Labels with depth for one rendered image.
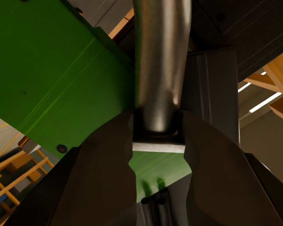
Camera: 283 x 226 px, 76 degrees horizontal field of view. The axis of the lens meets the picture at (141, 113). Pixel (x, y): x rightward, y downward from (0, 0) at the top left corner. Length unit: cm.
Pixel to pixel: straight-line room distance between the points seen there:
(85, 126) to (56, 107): 3
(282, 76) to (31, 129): 94
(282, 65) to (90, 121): 90
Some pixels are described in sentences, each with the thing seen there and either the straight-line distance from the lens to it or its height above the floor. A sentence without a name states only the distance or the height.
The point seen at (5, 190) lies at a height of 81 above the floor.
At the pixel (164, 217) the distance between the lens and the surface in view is 21.
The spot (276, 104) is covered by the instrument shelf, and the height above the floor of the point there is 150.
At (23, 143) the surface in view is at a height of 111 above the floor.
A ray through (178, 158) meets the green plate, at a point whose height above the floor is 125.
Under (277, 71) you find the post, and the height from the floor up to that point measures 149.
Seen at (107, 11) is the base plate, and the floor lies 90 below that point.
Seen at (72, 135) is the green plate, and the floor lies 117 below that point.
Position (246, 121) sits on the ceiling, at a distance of 767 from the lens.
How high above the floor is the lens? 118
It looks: 5 degrees up
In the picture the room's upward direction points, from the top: 139 degrees clockwise
